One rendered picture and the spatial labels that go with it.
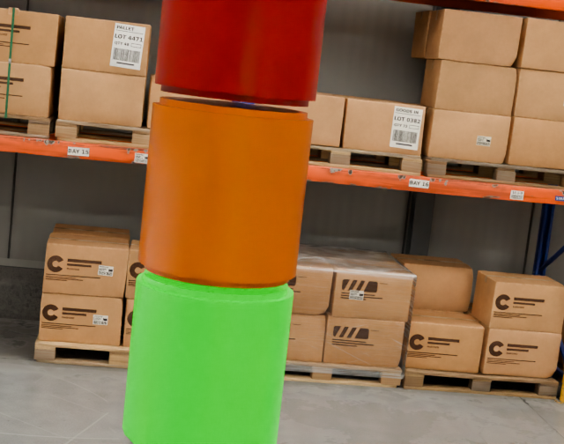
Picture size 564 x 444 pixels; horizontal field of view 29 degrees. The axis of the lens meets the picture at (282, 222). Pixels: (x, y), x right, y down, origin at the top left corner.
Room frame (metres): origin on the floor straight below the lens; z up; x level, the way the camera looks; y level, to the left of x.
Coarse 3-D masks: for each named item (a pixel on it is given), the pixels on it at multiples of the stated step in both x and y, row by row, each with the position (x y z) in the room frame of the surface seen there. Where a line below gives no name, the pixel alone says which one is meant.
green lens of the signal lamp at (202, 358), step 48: (144, 288) 0.33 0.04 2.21; (192, 288) 0.32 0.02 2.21; (240, 288) 0.33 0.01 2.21; (288, 288) 0.35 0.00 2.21; (144, 336) 0.33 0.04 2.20; (192, 336) 0.32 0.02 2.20; (240, 336) 0.32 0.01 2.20; (288, 336) 0.34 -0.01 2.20; (144, 384) 0.33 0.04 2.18; (192, 384) 0.32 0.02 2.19; (240, 384) 0.32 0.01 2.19; (144, 432) 0.32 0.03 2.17; (192, 432) 0.32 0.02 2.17; (240, 432) 0.32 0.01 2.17
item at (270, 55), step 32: (192, 0) 0.32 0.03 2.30; (224, 0) 0.32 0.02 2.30; (256, 0) 0.32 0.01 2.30; (288, 0) 0.32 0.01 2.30; (320, 0) 0.33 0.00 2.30; (160, 32) 0.34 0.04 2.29; (192, 32) 0.32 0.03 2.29; (224, 32) 0.32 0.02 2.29; (256, 32) 0.32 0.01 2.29; (288, 32) 0.32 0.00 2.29; (320, 32) 0.34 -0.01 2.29; (160, 64) 0.33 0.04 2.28; (192, 64) 0.32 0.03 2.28; (224, 64) 0.32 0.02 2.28; (256, 64) 0.32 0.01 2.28; (288, 64) 0.32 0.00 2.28; (224, 96) 0.32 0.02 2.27; (256, 96) 0.32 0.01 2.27; (288, 96) 0.32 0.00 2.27
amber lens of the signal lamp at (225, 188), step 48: (192, 144) 0.32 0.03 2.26; (240, 144) 0.32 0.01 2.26; (288, 144) 0.33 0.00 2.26; (192, 192) 0.32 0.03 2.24; (240, 192) 0.32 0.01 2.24; (288, 192) 0.33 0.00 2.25; (144, 240) 0.33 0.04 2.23; (192, 240) 0.32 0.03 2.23; (240, 240) 0.32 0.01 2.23; (288, 240) 0.33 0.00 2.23
